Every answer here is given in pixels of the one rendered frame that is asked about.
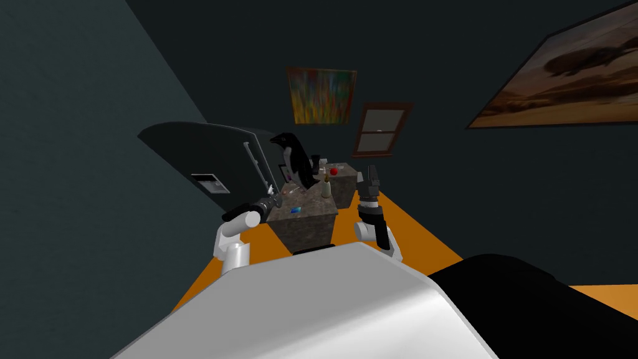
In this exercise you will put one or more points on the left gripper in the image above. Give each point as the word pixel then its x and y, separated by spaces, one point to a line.
pixel 273 203

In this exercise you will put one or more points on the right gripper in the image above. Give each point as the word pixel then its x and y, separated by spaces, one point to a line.
pixel 369 190

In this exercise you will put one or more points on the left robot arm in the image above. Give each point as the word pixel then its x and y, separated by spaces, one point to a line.
pixel 234 227

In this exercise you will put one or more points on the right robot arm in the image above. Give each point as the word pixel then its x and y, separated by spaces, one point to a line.
pixel 523 309

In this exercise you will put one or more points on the blue card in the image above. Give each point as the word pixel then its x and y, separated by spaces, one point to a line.
pixel 296 210

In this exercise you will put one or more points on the pale corked bottle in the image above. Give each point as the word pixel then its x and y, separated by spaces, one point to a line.
pixel 326 188

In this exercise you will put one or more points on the brown framed window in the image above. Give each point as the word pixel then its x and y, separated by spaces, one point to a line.
pixel 381 130

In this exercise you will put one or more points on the black penguin statue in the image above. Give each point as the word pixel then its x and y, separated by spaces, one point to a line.
pixel 299 162

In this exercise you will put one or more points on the dark grey fridge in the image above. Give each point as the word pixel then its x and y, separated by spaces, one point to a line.
pixel 214 159

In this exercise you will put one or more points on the colourful striped painting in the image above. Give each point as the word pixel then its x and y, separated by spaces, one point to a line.
pixel 321 96

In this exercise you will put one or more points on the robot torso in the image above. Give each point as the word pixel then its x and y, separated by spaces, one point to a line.
pixel 309 309

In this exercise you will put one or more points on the brown landscape picture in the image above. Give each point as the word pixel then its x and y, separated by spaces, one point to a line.
pixel 573 80

